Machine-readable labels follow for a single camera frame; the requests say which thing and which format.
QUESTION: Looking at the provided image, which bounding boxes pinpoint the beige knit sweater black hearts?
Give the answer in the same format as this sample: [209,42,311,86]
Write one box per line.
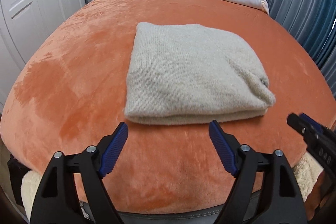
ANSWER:
[124,22,276,125]

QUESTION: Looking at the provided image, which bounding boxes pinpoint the cream fleece sleeve right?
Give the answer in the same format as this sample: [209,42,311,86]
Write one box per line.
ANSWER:
[293,152,323,201]

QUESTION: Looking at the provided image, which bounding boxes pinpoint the cream fleece sleeve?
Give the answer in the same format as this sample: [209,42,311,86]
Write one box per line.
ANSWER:
[21,170,42,221]
[293,152,323,201]

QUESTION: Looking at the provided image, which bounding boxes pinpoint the cream fleece sleeve left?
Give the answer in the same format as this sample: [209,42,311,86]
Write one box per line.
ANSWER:
[21,170,42,221]

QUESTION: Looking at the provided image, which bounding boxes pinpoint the grey bed frame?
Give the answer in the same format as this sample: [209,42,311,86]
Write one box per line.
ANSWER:
[81,190,260,224]

